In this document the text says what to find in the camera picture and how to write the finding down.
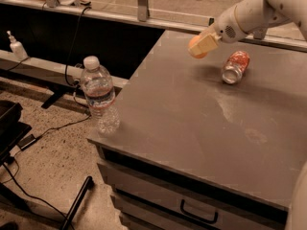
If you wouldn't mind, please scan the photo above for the red soda can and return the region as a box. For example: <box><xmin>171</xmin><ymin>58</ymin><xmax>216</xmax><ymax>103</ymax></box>
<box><xmin>221</xmin><ymin>51</ymin><xmax>250</xmax><ymax>84</ymax></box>

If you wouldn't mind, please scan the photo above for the orange fruit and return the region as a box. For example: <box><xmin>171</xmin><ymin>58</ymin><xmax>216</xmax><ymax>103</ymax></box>
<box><xmin>188</xmin><ymin>35</ymin><xmax>206</xmax><ymax>58</ymax></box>

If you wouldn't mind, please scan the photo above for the grey drawer cabinet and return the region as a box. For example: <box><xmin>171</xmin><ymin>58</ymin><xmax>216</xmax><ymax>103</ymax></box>
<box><xmin>89</xmin><ymin>31</ymin><xmax>307</xmax><ymax>230</ymax></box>

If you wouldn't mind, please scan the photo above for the black floor cable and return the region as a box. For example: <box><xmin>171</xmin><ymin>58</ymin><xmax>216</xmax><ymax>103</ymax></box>
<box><xmin>2</xmin><ymin>112</ymin><xmax>93</xmax><ymax>230</ymax></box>

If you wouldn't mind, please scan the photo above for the black metal stand leg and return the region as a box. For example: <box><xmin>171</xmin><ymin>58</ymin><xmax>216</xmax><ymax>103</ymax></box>
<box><xmin>59</xmin><ymin>176</ymin><xmax>94</xmax><ymax>230</ymax></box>

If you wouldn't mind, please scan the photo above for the metal railing frame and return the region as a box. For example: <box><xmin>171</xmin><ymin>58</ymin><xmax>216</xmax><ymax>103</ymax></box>
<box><xmin>0</xmin><ymin>0</ymin><xmax>307</xmax><ymax>54</ymax></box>

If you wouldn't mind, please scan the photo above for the black drawer handle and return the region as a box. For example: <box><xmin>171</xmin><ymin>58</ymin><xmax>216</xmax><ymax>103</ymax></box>
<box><xmin>179</xmin><ymin>199</ymin><xmax>219</xmax><ymax>224</ymax></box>

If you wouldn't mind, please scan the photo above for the clear plastic water bottle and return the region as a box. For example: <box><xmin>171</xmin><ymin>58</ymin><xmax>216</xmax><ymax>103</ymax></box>
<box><xmin>80</xmin><ymin>56</ymin><xmax>120</xmax><ymax>135</ymax></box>

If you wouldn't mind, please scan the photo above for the black cable on wall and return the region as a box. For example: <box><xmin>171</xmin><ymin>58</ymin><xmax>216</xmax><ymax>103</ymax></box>
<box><xmin>64</xmin><ymin>6</ymin><xmax>93</xmax><ymax>88</ymax></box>

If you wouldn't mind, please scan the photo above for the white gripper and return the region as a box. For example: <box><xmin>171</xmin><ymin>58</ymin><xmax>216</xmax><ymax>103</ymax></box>
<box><xmin>197</xmin><ymin>5</ymin><xmax>248</xmax><ymax>54</ymax></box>

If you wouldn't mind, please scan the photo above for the white pump dispenser bottle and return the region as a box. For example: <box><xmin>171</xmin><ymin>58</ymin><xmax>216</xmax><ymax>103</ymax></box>
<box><xmin>7</xmin><ymin>31</ymin><xmax>28</xmax><ymax>61</ymax></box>

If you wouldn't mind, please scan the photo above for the black power adapter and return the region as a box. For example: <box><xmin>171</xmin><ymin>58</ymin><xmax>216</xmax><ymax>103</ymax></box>
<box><xmin>17</xmin><ymin>134</ymin><xmax>36</xmax><ymax>150</ymax></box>

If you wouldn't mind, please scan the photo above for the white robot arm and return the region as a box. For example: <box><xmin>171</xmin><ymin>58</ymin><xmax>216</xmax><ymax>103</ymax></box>
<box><xmin>188</xmin><ymin>0</ymin><xmax>307</xmax><ymax>230</ymax></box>

